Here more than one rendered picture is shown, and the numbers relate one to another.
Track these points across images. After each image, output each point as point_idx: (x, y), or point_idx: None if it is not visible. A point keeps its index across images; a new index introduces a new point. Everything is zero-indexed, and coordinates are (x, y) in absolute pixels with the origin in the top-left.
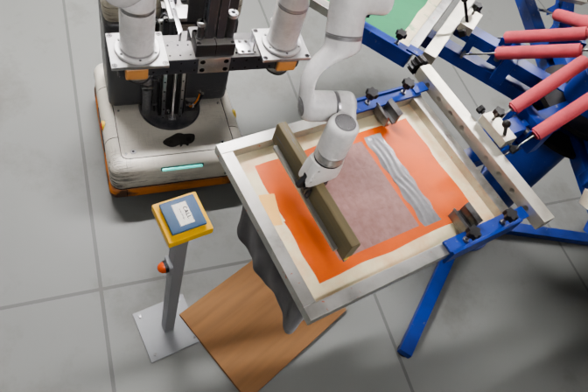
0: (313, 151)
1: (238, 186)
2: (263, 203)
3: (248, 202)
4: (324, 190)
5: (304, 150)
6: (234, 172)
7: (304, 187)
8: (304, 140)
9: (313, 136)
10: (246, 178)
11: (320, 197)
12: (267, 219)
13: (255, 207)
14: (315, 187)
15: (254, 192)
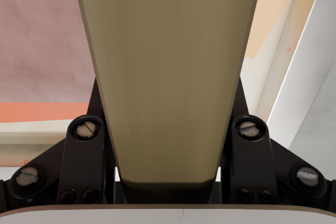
0: (35, 112)
1: (311, 104)
2: (258, 33)
3: (331, 59)
4: (160, 130)
5: (61, 120)
6: (289, 134)
7: (317, 178)
8: (53, 136)
9: (24, 139)
10: (274, 115)
11: (240, 68)
12: None
13: (328, 37)
14: (220, 156)
15: (286, 81)
